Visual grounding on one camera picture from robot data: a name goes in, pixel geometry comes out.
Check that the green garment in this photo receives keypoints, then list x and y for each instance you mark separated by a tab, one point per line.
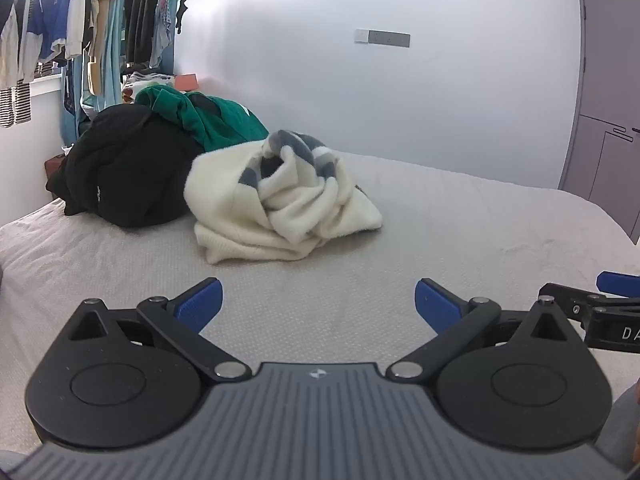
213	122

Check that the black garment pile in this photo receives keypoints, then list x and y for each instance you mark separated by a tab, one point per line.
129	168

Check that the hanging clothes rack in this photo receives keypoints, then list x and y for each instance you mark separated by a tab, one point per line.
105	50

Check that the grey bed cover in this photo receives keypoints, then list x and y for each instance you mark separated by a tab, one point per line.
350	300

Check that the grey wardrobe door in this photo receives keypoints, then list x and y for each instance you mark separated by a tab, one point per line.
602	159

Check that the grey wall panel switch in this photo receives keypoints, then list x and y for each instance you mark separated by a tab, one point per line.
382	38

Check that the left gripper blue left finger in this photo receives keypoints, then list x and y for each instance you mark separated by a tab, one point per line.
176	325

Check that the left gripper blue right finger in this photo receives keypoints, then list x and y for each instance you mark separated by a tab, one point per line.
460	326

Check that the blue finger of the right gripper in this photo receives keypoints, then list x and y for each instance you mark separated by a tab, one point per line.
619	284

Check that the cream blue striped sweater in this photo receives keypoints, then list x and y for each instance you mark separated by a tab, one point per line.
275	199

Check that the orange box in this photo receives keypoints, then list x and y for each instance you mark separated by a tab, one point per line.
186	82

